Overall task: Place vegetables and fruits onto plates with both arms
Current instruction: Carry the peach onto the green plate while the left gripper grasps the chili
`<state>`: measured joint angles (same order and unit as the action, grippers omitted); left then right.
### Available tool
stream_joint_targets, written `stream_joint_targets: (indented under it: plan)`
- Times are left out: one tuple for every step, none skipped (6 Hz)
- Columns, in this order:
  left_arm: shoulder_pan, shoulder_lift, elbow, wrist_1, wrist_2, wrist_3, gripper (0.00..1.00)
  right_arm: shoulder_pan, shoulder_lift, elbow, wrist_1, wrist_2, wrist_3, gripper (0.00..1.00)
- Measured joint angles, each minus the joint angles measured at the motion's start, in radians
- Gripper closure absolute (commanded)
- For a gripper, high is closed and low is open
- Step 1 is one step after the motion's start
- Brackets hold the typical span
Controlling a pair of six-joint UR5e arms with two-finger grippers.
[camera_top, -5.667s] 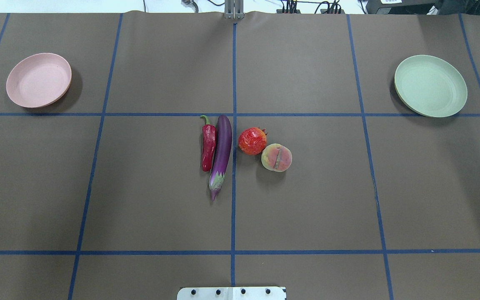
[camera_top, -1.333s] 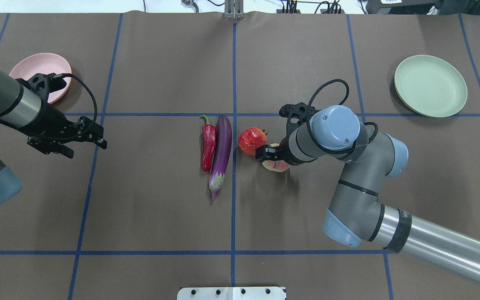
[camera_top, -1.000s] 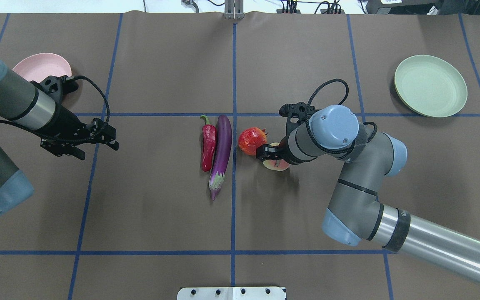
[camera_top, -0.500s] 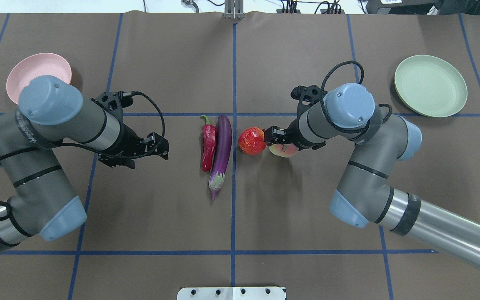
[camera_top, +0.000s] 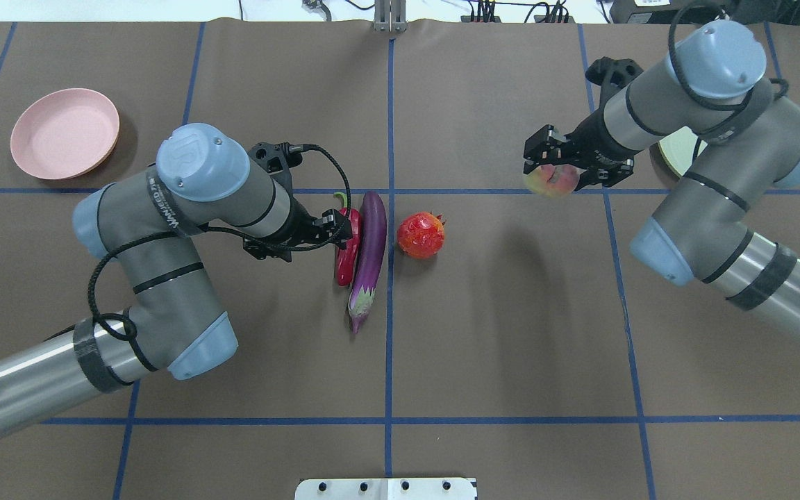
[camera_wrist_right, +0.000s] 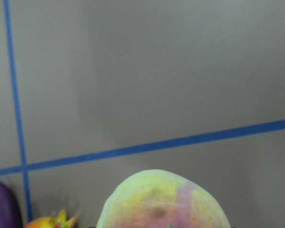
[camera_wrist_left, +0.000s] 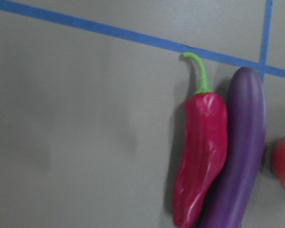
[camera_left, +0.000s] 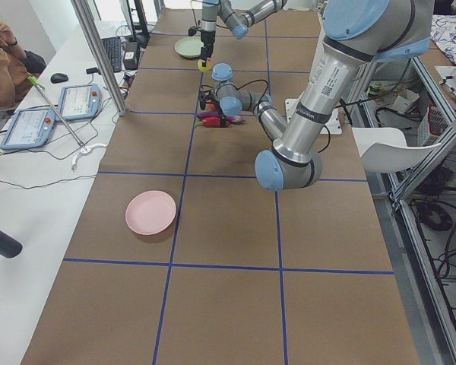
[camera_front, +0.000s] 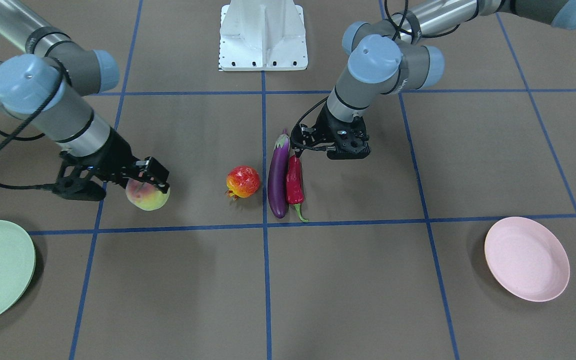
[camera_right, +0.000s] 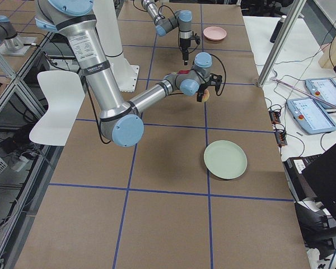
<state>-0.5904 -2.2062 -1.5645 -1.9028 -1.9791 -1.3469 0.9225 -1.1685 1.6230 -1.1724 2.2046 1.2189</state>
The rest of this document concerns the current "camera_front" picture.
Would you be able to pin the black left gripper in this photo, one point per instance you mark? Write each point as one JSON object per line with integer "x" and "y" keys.
{"x": 326, "y": 123}

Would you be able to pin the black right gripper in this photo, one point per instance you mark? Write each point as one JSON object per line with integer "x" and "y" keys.
{"x": 115, "y": 154}

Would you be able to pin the yellow pink peach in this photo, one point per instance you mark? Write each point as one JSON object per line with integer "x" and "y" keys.
{"x": 145, "y": 196}

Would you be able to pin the red chili pepper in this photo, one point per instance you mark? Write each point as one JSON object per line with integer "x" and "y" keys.
{"x": 294, "y": 186}

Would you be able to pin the red orange pomegranate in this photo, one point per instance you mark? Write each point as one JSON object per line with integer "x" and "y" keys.
{"x": 242, "y": 182}

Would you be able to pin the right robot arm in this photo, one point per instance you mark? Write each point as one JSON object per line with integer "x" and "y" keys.
{"x": 45, "y": 87}

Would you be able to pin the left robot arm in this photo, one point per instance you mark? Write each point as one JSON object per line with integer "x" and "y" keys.
{"x": 388, "y": 57}

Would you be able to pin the purple eggplant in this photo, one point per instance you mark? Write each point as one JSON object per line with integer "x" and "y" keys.
{"x": 276, "y": 187}

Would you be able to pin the pink plate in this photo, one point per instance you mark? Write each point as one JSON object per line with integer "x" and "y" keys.
{"x": 527, "y": 259}

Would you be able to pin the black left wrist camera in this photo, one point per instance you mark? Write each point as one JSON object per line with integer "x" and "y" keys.
{"x": 349, "y": 145}

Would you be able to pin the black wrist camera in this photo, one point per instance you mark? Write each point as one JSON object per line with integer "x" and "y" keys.
{"x": 349, "y": 145}
{"x": 75, "y": 182}

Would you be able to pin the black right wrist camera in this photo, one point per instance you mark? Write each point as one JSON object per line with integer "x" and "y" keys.
{"x": 75, "y": 182}

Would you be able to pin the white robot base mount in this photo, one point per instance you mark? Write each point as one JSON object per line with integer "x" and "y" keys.
{"x": 262, "y": 35}

